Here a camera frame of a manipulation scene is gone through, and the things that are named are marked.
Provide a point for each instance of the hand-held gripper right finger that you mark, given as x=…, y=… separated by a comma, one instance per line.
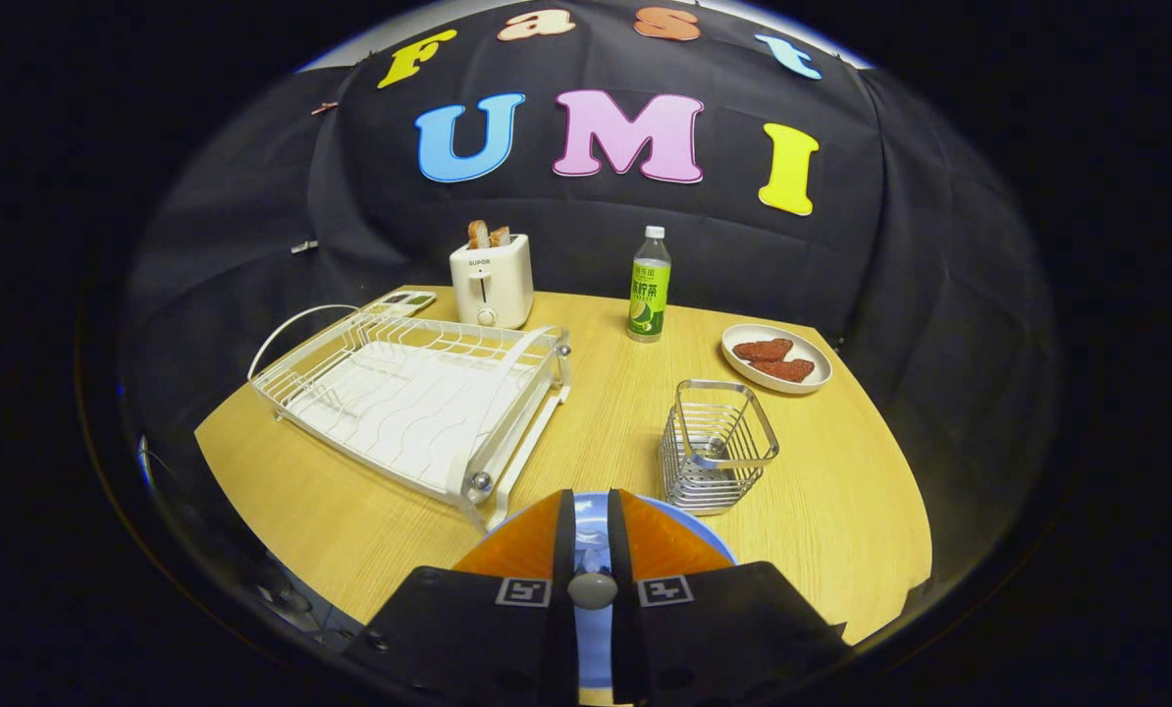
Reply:
x=620, y=638

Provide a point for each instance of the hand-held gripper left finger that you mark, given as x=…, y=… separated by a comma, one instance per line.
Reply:
x=564, y=638

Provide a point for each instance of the blue plate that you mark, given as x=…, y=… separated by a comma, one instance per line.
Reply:
x=593, y=638

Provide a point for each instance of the metal spoon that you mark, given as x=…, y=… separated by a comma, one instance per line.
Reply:
x=593, y=590

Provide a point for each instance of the white plate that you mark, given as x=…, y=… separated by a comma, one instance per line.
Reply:
x=817, y=353

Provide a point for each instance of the white divided sauce dish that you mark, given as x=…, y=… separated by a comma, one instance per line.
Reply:
x=404, y=302

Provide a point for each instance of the red meat piece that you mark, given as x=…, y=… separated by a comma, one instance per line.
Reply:
x=763, y=350
x=784, y=370

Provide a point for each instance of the green tea bottle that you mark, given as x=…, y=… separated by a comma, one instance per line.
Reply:
x=649, y=295

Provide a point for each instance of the white toaster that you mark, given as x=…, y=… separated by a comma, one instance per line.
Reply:
x=493, y=290

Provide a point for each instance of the toast slice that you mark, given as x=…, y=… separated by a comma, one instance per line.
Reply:
x=500, y=237
x=478, y=236

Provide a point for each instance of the white clip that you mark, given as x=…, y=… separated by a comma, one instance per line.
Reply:
x=303, y=245

